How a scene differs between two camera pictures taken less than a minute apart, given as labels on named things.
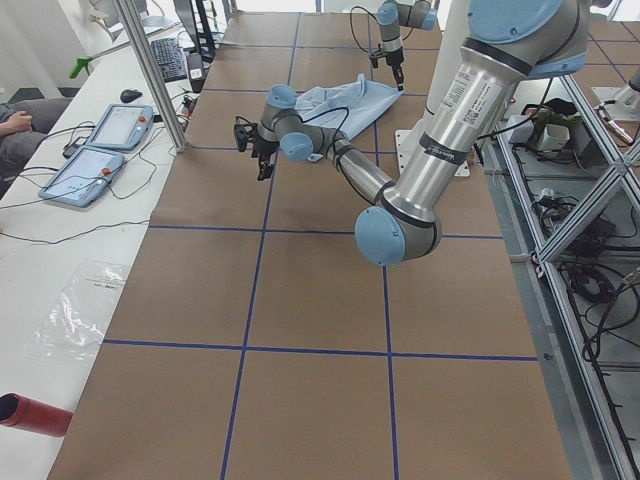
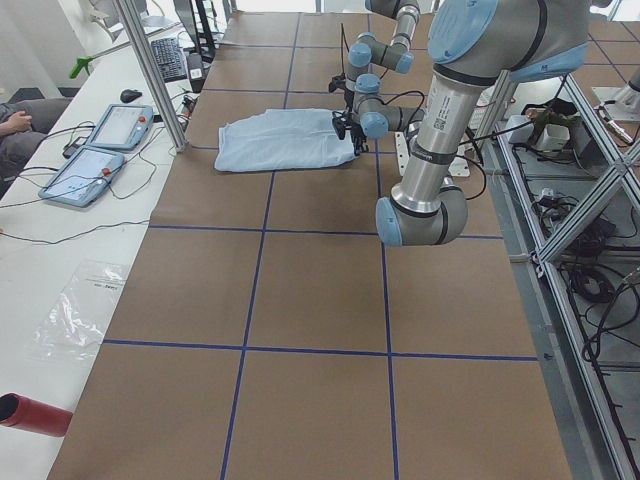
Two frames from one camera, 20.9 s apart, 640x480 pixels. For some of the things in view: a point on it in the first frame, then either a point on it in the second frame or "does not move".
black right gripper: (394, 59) -> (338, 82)
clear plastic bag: (73, 326) does not move
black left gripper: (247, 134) -> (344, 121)
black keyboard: (170, 59) does not move
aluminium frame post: (177, 135) does not move
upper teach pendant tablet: (122, 127) does not move
